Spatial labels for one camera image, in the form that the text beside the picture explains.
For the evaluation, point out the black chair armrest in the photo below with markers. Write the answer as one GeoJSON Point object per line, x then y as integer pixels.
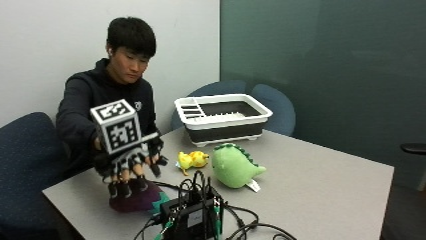
{"type": "Point", "coordinates": [415, 148]}

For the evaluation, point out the white and grey dish rack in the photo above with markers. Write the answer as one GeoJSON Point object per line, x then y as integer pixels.
{"type": "Point", "coordinates": [222, 128]}

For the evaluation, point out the green dinosaur plush toy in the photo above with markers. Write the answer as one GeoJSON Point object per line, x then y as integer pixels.
{"type": "Point", "coordinates": [234, 165]}

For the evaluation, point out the white earbud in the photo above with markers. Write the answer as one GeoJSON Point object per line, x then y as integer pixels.
{"type": "Point", "coordinates": [108, 50]}

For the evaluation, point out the black electronics box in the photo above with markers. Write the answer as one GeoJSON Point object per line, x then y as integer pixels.
{"type": "Point", "coordinates": [195, 216]}

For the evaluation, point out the yellow duck plush toy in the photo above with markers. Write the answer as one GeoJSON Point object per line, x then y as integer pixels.
{"type": "Point", "coordinates": [194, 159]}

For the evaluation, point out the blue fabric chair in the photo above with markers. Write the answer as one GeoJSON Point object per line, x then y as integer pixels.
{"type": "Point", "coordinates": [27, 166]}
{"type": "Point", "coordinates": [218, 88]}
{"type": "Point", "coordinates": [280, 110]}

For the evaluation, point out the white cube with black markers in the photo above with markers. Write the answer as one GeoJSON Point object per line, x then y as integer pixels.
{"type": "Point", "coordinates": [118, 128]}

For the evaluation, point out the purple eggplant plush toy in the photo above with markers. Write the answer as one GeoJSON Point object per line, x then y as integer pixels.
{"type": "Point", "coordinates": [135, 201]}

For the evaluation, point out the the person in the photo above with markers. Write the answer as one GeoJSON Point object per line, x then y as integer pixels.
{"type": "Point", "coordinates": [102, 90]}

